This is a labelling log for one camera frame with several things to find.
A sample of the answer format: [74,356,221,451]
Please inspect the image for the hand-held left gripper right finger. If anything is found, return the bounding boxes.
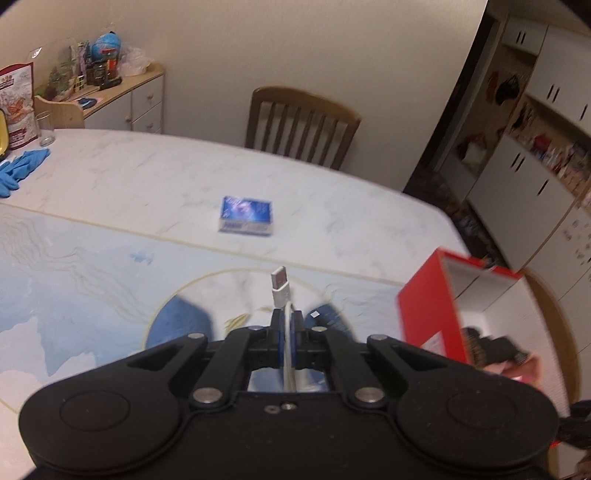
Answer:
[292,310,452,410]

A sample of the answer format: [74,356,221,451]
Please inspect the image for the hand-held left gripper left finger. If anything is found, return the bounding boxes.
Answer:
[124,307,284,409]

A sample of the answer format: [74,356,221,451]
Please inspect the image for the white USB cable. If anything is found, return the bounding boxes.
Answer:
[270,266,298,393]

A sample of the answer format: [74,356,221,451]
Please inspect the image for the small blue carton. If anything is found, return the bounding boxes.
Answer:
[218,195,274,237]

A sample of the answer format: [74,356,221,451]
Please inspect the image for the red cardboard box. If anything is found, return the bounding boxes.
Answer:
[397,248,578,418]

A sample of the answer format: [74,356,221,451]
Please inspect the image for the black strap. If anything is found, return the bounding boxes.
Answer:
[462,327,529,370]

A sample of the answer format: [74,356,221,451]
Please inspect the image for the white shoe bench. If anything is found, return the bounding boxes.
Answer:
[436,152,481,204]

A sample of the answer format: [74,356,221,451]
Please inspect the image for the pink cloth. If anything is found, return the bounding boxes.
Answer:
[485,353,541,384]

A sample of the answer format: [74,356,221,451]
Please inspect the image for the slatted wooden chair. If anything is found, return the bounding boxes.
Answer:
[245,86,362,171]

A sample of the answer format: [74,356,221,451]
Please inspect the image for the white lower cabinets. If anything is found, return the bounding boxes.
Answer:
[464,134,591,273]

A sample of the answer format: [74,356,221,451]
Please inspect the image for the white cabinets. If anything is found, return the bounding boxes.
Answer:
[464,134,591,273]
[501,16,591,121]

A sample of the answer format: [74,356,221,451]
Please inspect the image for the white sideboard with drawers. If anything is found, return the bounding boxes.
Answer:
[81,62,165,134]

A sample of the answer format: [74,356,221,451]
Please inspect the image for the dark cloth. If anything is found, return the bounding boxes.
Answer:
[556,399,591,450]

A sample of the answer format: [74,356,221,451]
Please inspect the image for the blue rubber glove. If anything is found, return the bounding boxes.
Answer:
[0,159,24,199]
[9,148,51,178]

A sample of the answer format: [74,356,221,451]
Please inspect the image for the clear drinking glass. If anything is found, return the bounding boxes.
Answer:
[34,111,57,147]

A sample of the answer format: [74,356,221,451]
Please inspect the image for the clear plastic bag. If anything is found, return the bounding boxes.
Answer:
[117,45,153,77]

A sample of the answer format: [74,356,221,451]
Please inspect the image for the light wooden small chair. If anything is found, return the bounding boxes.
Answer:
[34,95,86,130]

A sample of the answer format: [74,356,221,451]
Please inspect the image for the pile of small toys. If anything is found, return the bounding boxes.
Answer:
[34,39,123,100]

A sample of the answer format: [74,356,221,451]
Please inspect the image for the hanging black cap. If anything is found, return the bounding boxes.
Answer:
[499,75,522,103]

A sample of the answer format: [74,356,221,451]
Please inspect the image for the blue globe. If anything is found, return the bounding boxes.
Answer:
[91,31,122,61]

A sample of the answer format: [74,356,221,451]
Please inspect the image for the yellow container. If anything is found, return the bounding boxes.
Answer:
[0,108,11,160]

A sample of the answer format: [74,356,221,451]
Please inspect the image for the red snack bag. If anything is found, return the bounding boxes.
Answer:
[0,62,40,151]

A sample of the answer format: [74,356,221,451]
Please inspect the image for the white upper cabinets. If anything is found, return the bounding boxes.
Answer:
[501,16,591,121]

